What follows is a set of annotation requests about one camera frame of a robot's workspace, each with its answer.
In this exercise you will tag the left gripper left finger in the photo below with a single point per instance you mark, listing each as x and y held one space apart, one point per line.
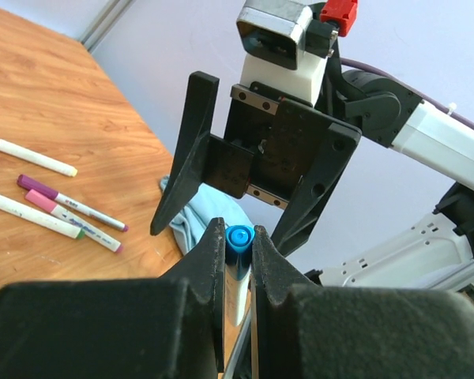
168 327

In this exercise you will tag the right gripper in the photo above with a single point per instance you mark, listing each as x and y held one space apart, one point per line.
275 147

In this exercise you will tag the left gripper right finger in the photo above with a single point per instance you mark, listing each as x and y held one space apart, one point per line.
302 330

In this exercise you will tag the light blue marker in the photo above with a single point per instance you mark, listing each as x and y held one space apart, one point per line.
238 257

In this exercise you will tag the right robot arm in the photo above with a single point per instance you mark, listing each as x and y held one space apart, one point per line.
437 251

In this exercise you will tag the light blue cloth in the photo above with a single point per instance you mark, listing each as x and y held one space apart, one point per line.
190 223

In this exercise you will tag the magenta cap marker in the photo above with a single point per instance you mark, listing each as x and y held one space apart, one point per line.
29 183

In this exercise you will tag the green cap white marker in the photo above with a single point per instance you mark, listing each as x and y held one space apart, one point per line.
35 216

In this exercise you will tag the pale pink cap marker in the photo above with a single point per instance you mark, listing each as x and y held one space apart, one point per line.
37 158

